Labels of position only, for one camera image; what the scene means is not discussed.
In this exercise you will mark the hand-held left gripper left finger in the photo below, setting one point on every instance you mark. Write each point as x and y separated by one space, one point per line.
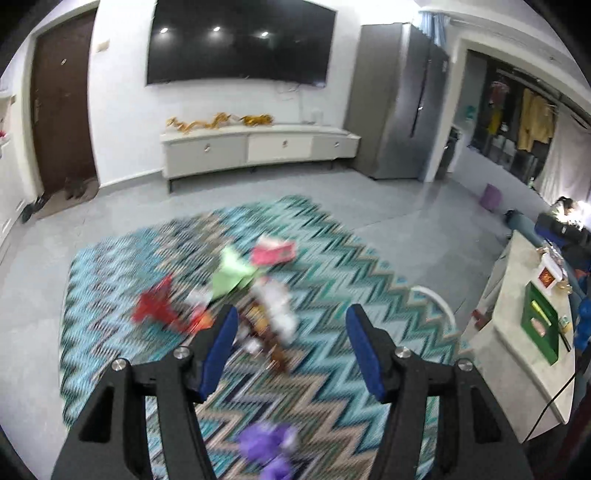
221 350

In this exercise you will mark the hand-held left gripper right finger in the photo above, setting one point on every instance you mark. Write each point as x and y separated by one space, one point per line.
364 355

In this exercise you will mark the brown wrapper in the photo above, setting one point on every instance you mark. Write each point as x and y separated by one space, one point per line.
276 356

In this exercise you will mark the small white wrapper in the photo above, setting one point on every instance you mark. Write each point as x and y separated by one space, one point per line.
198 300

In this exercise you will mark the white paper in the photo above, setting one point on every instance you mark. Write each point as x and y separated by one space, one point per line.
277 304

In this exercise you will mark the light green paper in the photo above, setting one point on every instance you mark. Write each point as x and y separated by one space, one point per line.
231 272

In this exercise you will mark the red wrapper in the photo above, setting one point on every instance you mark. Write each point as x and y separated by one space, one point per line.
157 304

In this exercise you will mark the white round bin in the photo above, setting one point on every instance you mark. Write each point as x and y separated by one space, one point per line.
438 300

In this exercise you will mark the purple wrapper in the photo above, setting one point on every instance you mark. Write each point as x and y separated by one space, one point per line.
263 445

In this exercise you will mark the pink snack packet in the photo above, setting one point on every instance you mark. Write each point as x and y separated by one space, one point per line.
272 253

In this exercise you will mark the teal zigzag woven rug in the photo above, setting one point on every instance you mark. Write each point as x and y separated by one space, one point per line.
323 277

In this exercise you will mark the white marble coffee table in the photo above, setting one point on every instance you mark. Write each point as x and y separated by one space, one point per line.
512 300

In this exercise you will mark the green box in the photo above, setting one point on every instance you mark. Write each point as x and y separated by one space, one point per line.
540 323

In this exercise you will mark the white grey television cabinet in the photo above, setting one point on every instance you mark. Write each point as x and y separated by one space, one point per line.
207 150

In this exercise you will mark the small white orange box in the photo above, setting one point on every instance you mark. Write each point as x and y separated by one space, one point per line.
550 276

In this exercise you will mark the purple stool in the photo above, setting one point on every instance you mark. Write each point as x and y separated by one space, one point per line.
490 196

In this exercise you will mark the dark teal sofa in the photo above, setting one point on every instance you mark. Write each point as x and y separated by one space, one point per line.
531 228

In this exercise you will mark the grey washing machine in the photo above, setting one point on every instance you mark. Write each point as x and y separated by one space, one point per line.
450 157

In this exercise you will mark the pair of brown shoes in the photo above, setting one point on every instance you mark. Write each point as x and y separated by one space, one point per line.
75 188

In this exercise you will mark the brown doormat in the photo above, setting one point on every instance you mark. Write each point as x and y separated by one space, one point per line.
55 201

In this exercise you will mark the golden dragon ornament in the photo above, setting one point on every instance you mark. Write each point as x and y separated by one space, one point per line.
203 122

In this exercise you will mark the golden tiger ornament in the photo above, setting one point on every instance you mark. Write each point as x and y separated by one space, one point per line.
257 119

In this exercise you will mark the pair of black shoes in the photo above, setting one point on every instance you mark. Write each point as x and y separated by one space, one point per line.
33 210

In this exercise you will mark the white power strip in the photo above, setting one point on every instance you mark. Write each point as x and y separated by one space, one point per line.
316 116

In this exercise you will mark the grey double-door refrigerator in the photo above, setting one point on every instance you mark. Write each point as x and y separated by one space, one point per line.
392 101

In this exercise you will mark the white lower cupboard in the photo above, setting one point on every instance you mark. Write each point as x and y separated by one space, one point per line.
11 184

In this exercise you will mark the white hanging sheet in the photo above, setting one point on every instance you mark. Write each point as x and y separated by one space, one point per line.
565 161

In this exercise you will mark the hanging red yellow garment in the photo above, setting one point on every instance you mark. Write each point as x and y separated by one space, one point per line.
496 108

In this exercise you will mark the dark brown entrance door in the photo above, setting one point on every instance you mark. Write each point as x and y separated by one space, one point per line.
64 101

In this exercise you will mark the blue curtain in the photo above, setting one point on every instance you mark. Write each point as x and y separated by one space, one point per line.
431 27

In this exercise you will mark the large black wall television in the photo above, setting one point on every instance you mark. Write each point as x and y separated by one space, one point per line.
240 41

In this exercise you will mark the wall switch panel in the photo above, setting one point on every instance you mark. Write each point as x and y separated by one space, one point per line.
102 45

